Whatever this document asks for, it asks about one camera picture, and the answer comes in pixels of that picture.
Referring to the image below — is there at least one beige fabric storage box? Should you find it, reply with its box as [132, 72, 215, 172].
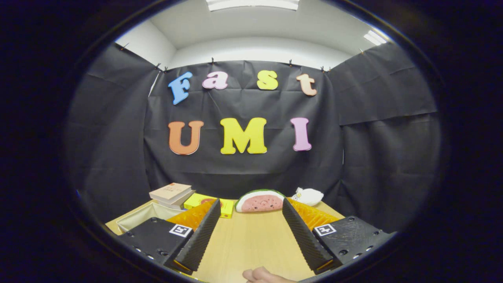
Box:
[116, 202, 185, 233]

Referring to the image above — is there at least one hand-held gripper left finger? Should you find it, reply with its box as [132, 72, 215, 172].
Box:
[117, 198, 222, 274]

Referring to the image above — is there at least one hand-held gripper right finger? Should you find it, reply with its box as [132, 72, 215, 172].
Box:
[282, 198, 395, 274]

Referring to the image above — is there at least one white book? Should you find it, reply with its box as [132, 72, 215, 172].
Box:
[163, 190, 196, 210]

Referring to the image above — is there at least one yellow box with red circle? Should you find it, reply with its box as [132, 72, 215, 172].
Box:
[184, 193, 235, 219]

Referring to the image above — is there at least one long ceiling light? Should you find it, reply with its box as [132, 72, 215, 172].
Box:
[206, 0, 300, 11]

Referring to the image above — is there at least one small ceiling light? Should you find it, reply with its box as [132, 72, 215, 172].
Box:
[363, 29, 387, 46]

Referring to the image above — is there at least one white plush toy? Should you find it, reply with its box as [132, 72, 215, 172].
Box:
[292, 187, 325, 207]

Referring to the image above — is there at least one watermelon slice plush toy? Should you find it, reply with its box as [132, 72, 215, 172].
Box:
[235, 189, 286, 213]

